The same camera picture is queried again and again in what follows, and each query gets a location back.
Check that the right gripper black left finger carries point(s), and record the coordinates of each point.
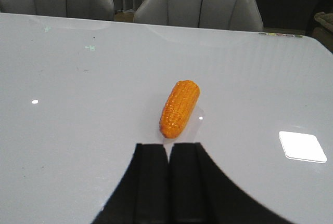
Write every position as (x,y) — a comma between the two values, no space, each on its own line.
(143,192)

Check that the orange toy corn cob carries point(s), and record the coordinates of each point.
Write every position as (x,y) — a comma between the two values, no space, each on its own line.
(178,108)

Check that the beige cushion at right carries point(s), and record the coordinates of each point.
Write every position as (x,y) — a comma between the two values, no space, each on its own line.
(325,20)

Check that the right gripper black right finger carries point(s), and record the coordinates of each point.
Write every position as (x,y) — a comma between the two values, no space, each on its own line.
(202,193)

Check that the right grey upholstered chair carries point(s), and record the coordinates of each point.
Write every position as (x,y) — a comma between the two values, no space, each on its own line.
(238,15)

